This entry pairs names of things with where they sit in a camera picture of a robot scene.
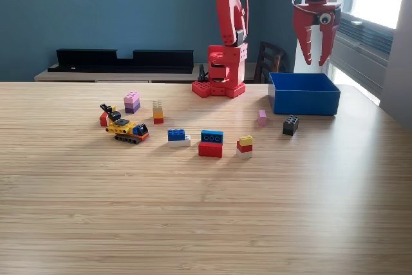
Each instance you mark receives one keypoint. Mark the tan orange red brick stack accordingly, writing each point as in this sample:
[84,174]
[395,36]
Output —
[158,114]

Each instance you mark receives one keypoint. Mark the black shelf riser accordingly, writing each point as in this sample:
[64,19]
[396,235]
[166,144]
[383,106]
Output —
[96,59]

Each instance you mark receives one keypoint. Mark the blue plastic bin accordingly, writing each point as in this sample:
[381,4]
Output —
[305,101]

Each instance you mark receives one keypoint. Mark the blue red brick stack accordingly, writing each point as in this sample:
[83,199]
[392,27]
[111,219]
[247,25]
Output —
[210,149]

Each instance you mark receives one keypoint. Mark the pink purple brick stack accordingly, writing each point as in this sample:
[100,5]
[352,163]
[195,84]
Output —
[132,104]

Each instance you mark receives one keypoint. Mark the blue white brick stack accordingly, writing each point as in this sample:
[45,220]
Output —
[176,136]

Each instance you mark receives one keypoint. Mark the yellow toy digger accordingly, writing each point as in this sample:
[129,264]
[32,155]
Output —
[124,128]

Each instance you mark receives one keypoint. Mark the grey window air conditioner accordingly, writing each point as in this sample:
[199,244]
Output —
[360,49]

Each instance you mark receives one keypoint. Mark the black brick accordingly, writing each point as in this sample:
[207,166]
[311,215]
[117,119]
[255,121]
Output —
[290,127]

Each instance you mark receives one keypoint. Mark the yellow red white brick stack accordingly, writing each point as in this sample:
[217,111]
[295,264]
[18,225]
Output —
[244,147]

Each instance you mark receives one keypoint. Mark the dark wooden chair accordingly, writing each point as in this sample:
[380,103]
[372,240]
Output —
[270,48]

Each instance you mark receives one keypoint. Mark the small red brick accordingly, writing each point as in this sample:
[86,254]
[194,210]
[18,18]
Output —
[103,119]

